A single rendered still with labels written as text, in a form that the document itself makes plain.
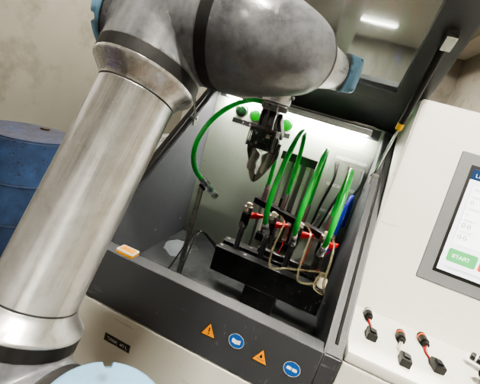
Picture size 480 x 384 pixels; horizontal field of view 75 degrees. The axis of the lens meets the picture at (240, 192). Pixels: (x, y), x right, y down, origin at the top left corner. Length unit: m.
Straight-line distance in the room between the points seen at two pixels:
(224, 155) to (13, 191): 1.48
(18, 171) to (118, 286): 1.51
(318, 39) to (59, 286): 0.34
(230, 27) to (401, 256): 0.78
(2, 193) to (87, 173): 2.06
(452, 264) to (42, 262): 0.90
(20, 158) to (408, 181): 2.04
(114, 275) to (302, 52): 0.74
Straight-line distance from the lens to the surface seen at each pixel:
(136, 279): 0.87
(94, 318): 1.02
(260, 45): 0.32
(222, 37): 0.32
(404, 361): 0.82
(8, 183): 2.34
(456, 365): 0.96
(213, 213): 1.31
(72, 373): 0.34
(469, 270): 1.00
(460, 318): 1.02
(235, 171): 1.25
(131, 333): 0.96
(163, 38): 0.34
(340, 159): 1.17
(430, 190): 0.97
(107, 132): 0.33
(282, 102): 0.82
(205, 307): 0.80
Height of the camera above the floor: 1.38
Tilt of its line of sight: 14 degrees down
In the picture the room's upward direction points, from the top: 17 degrees clockwise
